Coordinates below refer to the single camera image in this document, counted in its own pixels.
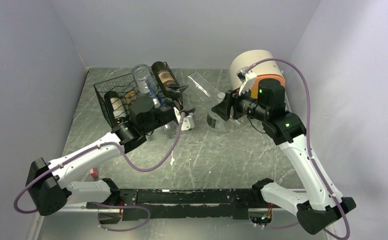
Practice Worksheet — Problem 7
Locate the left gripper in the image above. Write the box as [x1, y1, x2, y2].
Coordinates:
[143, 85, 189, 134]

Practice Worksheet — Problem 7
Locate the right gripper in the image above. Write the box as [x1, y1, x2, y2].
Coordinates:
[212, 82, 269, 122]

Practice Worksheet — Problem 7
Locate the tall clear bottle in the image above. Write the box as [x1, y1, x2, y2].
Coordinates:
[187, 72, 225, 100]

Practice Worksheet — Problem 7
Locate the clear bottle silver cap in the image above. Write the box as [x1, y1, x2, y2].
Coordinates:
[132, 64, 153, 99]

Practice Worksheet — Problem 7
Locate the olive green wine bottle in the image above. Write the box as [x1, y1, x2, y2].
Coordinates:
[151, 61, 180, 100]

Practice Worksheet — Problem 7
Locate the dark green wine bottle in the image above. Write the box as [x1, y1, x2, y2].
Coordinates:
[104, 91, 129, 128]

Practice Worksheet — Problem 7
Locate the round clear flask silver cap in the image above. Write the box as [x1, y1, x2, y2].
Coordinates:
[206, 111, 226, 131]

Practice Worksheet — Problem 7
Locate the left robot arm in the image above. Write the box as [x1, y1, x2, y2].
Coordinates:
[14, 85, 195, 216]

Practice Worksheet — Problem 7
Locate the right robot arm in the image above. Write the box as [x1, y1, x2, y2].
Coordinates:
[211, 78, 356, 235]

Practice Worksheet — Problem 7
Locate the cream round bread box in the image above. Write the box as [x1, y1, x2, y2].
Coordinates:
[229, 49, 286, 94]

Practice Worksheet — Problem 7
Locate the pink eraser block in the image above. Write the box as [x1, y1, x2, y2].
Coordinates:
[89, 167, 99, 179]

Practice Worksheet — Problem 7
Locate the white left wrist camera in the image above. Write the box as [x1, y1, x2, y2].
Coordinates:
[180, 112, 195, 131]

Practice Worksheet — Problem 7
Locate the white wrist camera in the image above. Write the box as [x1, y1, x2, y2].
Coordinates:
[236, 67, 257, 95]
[180, 112, 195, 131]

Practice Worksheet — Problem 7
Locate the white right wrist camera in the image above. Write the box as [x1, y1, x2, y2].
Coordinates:
[236, 67, 257, 95]

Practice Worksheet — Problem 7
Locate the black wire wine rack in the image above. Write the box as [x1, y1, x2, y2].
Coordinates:
[94, 62, 184, 133]

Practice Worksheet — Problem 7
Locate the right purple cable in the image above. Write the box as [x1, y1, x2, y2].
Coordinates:
[243, 58, 351, 240]

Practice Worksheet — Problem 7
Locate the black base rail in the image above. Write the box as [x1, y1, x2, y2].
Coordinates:
[86, 185, 276, 225]

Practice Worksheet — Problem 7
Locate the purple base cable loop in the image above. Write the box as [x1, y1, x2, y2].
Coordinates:
[97, 202, 151, 233]

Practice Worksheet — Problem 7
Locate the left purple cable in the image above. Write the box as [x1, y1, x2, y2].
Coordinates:
[13, 111, 186, 215]

